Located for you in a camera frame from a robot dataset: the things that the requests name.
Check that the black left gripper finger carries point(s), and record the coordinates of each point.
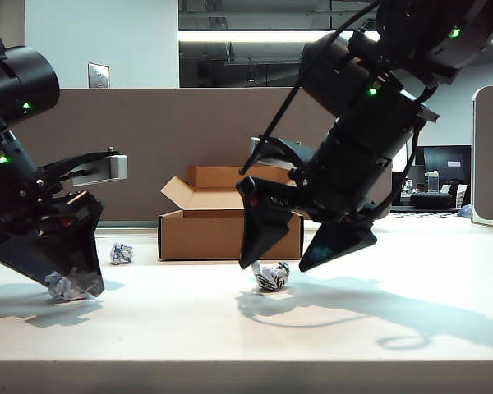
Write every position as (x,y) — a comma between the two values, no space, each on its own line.
(80,238)
(20,250)

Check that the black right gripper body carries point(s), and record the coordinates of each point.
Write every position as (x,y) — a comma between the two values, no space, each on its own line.
(353,172)

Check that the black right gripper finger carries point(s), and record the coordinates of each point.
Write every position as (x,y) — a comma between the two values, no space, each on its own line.
(337,244)
(263,217)

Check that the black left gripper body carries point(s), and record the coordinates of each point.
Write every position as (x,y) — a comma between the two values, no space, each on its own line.
(12,201)

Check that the small blue-printed paper ball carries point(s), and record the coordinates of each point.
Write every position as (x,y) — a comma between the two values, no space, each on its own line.
(121,254)

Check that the large paper ball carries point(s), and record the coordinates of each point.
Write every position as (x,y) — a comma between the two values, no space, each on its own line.
(63,288)

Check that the black-printed paper ball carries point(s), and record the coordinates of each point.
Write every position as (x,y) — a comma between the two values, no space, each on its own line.
(273,280)

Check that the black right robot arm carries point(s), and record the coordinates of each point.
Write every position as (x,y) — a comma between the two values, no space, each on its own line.
(353,74)

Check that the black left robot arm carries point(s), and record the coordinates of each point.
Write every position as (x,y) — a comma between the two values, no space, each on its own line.
(16,86)

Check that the open brown cardboard box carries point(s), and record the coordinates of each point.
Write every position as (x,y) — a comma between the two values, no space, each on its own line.
(197,238)

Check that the white-lit background monitor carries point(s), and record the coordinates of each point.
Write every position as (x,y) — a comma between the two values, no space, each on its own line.
(400,158)

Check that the black round ottoman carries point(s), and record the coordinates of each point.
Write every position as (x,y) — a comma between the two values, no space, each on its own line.
(431,201)

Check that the large black background screen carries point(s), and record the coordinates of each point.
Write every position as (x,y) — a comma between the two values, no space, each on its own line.
(448,158)

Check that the blue crumpled bag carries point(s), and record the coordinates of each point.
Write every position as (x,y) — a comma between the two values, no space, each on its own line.
(465,212)

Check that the wide grey desk partition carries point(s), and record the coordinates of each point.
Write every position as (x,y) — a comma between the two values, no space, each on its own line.
(168,131)

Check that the white ceiling light strip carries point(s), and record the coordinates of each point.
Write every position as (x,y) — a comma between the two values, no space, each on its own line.
(238,36)

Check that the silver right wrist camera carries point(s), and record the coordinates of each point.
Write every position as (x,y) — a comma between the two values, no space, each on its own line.
(283,154)

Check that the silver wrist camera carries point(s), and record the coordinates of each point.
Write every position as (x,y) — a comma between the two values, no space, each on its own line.
(118,166)
(283,154)

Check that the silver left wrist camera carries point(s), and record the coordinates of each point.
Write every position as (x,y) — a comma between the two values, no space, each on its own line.
(118,166)

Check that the metal wall plate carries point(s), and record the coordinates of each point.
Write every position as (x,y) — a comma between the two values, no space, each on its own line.
(98,75)

